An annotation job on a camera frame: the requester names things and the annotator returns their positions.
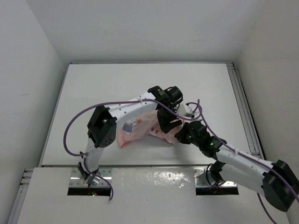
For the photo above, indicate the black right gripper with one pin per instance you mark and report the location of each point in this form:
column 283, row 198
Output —
column 184, row 134

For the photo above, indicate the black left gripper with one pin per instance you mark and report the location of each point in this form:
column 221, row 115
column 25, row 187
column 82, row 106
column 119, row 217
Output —
column 165, row 124

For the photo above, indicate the pink bunny print pillowcase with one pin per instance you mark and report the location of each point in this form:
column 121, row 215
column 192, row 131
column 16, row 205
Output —
column 142, row 125

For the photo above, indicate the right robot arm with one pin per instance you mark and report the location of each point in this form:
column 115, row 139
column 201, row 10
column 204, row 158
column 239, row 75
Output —
column 275, row 181

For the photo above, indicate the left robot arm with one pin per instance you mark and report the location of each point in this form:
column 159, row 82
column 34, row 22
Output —
column 105, row 120

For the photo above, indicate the white front cover panel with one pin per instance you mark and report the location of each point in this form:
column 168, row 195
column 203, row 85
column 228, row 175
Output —
column 141, row 196

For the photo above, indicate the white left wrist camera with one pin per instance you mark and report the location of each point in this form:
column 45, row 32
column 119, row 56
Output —
column 189, row 112

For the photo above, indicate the aluminium frame rail right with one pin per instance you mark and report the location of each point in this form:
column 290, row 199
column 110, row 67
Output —
column 251, row 133

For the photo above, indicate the aluminium frame rail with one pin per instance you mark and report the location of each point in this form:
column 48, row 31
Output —
column 20, row 197
column 251, row 133

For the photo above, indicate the aluminium frame rail left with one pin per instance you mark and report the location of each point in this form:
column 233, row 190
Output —
column 20, row 197

